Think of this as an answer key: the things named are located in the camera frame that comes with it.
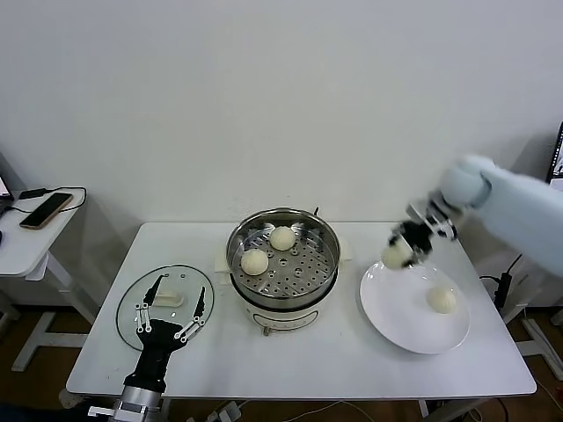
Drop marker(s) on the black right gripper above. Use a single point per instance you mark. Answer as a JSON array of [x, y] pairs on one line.
[[418, 237]]

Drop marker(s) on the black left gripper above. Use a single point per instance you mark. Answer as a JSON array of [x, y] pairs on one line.
[[156, 345]]

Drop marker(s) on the white steamed baozi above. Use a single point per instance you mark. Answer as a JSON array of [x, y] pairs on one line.
[[442, 300], [282, 238], [254, 262], [395, 258]]

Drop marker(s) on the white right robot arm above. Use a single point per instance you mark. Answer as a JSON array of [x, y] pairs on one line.
[[519, 211]]

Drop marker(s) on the stainless steel steamer basket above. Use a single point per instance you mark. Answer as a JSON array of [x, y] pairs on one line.
[[308, 272]]

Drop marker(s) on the white round plate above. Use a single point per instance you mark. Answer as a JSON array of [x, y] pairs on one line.
[[396, 316]]

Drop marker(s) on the white electric cooking pot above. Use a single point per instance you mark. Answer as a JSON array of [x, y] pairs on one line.
[[286, 318]]

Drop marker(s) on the white side table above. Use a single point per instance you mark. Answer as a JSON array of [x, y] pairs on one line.
[[39, 246]]

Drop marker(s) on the smartphone with gold edge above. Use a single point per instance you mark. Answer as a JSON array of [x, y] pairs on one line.
[[46, 211]]

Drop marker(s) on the dark open laptop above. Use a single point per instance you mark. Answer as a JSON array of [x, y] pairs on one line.
[[556, 154]]

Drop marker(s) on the laptop with pink screen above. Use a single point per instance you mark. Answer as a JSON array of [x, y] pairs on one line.
[[4, 184]]

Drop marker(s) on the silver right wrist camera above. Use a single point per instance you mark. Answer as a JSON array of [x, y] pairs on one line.
[[433, 222]]

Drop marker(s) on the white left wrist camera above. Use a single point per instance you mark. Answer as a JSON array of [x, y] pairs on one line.
[[100, 414]]

